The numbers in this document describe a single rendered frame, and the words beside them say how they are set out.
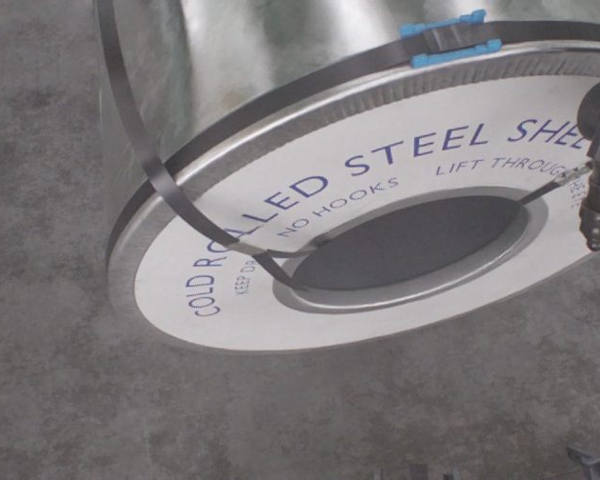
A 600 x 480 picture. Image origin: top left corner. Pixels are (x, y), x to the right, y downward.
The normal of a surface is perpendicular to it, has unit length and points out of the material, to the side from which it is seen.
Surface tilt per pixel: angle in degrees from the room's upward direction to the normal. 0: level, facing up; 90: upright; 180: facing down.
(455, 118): 90
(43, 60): 0
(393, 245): 8
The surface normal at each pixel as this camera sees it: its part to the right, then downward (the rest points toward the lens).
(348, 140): 0.20, 0.88
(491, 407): -0.06, -0.42
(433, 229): -0.58, -0.24
